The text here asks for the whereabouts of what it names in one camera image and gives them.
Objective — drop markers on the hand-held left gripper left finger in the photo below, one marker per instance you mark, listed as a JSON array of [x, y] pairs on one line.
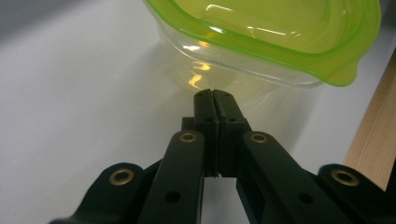
[[186, 174]]

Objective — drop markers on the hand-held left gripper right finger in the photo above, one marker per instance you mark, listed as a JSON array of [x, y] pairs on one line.
[[267, 180]]

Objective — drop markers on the clear container with green lid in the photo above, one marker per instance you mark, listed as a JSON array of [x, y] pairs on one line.
[[255, 34]]

